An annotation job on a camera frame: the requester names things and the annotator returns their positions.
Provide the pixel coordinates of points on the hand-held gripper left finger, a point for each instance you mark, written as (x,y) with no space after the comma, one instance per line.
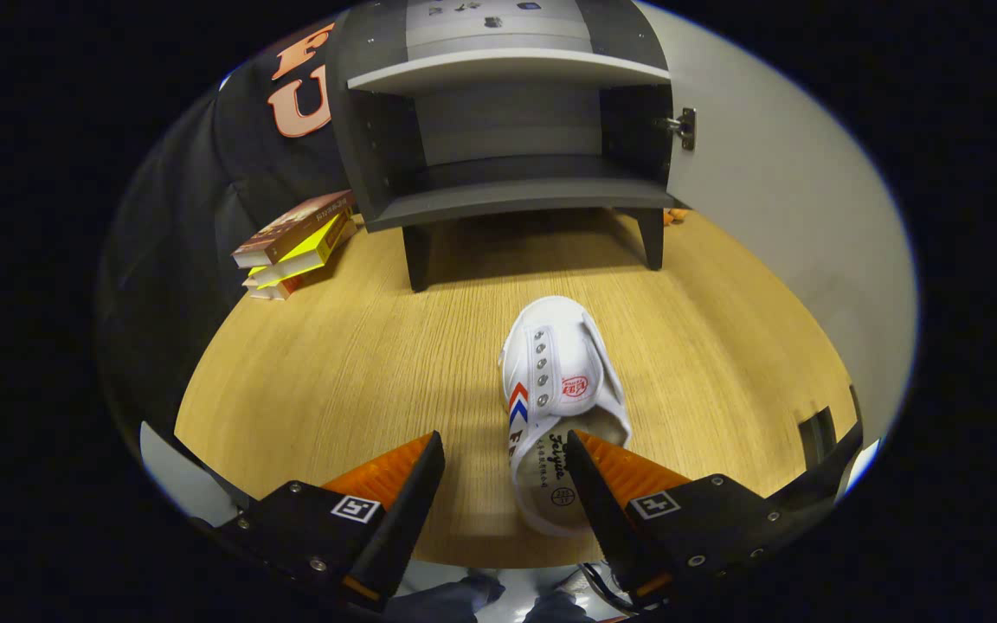
(403,528)

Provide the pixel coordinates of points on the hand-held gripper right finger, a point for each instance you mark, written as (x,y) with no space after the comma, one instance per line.
(607,519)

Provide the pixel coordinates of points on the white shoe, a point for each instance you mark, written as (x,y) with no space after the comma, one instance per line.
(559,363)

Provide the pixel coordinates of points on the grey shoe cabinet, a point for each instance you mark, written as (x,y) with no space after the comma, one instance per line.
(507,197)

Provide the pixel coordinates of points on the metal door hinge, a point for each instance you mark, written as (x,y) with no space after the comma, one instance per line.
(685,128)

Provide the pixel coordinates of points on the person's leg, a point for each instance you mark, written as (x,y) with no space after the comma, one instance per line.
(559,610)
(455,601)

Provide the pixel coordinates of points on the small black box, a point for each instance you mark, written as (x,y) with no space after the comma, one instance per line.
(816,437)

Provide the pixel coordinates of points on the thin red white book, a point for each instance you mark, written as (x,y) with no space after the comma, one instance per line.
(278,290)

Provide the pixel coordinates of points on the yellow book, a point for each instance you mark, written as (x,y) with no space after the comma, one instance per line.
(308,255)

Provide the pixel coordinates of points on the brown book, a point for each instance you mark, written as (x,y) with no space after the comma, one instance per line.
(291,227)

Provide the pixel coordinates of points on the black backdrop cloth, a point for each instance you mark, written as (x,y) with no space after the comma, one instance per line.
(178,260)

